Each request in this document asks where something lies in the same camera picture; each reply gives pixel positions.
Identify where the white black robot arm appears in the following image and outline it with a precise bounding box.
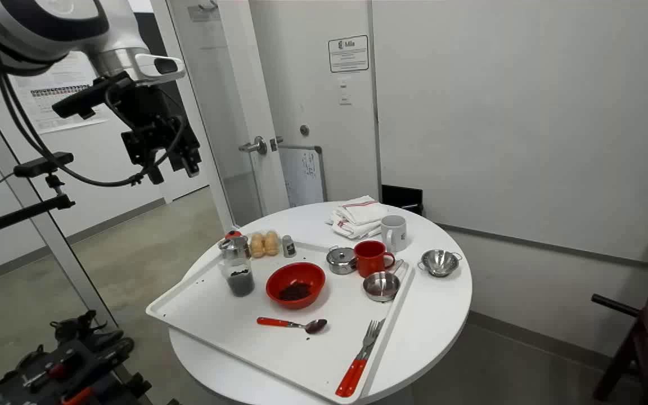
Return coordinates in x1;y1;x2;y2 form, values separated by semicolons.
0;0;203;188

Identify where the round steel lid dish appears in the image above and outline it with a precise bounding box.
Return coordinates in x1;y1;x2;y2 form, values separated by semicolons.
325;249;356;274

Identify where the white plastic tray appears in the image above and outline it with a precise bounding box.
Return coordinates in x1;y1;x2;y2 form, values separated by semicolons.
147;244;411;405

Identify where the white red striped cloth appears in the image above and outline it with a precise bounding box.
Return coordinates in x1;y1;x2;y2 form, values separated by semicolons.
328;196;387;241

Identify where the silver door handle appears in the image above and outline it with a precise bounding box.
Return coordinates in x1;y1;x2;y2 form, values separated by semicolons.
239;136;283;155

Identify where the small grey shaker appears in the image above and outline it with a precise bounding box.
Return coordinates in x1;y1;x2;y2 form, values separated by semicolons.
280;235;296;258

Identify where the black red tool pile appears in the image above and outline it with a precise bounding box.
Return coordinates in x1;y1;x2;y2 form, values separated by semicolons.
0;312;150;405

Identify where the white door sign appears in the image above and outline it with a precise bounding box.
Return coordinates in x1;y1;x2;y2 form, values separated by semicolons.
328;34;369;75

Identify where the black camera tripod stand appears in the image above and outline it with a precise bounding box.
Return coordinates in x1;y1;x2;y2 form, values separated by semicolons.
0;153;75;229

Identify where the red plastic bowl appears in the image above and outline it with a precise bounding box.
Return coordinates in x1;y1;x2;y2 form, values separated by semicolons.
265;262;325;312

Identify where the small steel bowl off tray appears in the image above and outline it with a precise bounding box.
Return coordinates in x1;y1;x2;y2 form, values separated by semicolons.
421;251;462;277

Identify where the small steel bowl on tray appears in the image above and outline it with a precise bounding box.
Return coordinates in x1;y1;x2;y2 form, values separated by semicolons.
361;273;400;304

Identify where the round white table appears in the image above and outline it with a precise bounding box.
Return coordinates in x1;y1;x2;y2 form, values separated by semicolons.
169;208;472;405

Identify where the red handled knife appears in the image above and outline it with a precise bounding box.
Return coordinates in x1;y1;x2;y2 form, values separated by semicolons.
336;321;382;398

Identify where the red handled spoon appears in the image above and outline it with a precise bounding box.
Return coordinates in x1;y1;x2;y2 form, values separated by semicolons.
256;318;328;335

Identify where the clear jar with dark contents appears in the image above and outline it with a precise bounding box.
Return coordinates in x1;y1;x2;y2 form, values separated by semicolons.
221;238;253;297

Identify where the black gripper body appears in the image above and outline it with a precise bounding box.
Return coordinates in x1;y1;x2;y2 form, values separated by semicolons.
51;75;203;184

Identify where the bag of bread rolls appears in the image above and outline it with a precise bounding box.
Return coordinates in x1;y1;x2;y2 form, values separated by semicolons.
248;233;280;260

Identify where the black box behind table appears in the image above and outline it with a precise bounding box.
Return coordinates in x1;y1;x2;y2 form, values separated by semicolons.
381;184;423;214

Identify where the red mug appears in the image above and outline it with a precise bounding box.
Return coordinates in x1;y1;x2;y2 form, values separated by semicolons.
352;241;395;277

